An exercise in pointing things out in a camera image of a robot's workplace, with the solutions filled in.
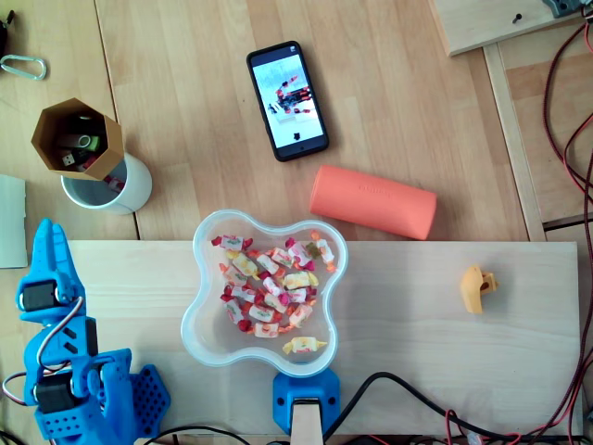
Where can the blue gripper with motor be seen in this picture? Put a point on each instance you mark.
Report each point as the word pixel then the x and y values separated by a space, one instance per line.
pixel 41 297

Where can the red white candy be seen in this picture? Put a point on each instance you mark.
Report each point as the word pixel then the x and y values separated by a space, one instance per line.
pixel 275 302
pixel 236 314
pixel 231 242
pixel 243 295
pixel 115 183
pixel 297 295

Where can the blue 3D printed robot arm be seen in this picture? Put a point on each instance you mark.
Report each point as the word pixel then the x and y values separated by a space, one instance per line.
pixel 111 385

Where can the white rectangular object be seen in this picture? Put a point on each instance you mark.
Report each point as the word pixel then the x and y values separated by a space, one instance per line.
pixel 11 218

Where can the black USB stick metal plug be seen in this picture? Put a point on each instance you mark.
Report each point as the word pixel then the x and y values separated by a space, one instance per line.
pixel 68 161

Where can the red USB stick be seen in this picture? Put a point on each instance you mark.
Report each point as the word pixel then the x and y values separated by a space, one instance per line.
pixel 89 164

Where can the white ceramic cup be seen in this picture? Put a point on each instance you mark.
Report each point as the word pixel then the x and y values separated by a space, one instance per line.
pixel 136 185

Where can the green USB stick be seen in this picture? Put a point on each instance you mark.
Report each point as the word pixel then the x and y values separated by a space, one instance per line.
pixel 91 143

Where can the brown polygonal printed container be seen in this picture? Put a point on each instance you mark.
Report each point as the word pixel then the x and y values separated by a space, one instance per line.
pixel 115 139

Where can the clear plastic Haribo candy tub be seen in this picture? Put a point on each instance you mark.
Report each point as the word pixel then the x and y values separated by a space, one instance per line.
pixel 208 343

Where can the silver carabiner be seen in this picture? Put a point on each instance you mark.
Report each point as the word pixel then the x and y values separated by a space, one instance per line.
pixel 44 70

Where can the pink white wrapped candy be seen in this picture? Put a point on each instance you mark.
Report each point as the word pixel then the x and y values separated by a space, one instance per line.
pixel 301 252
pixel 273 286

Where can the black smartphone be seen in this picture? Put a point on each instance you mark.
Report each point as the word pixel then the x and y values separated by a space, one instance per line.
pixel 287 102

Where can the orange glasses case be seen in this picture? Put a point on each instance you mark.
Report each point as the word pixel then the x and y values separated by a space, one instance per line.
pixel 370 201

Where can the light wooden base board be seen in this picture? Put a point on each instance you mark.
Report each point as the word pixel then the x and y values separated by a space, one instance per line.
pixel 417 361

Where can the yellow 3D printed part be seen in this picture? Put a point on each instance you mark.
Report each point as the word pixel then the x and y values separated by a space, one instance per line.
pixel 472 287

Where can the framed wooden panel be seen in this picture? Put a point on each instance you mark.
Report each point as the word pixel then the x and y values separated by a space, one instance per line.
pixel 514 139

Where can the plain wooden panel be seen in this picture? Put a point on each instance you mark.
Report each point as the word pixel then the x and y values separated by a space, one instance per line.
pixel 482 23

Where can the black screw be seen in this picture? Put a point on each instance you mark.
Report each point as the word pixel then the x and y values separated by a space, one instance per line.
pixel 516 17

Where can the blue printed post base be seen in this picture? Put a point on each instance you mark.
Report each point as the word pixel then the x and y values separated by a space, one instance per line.
pixel 282 398

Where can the wooden post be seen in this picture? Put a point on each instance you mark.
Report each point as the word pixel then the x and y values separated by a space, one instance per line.
pixel 306 426

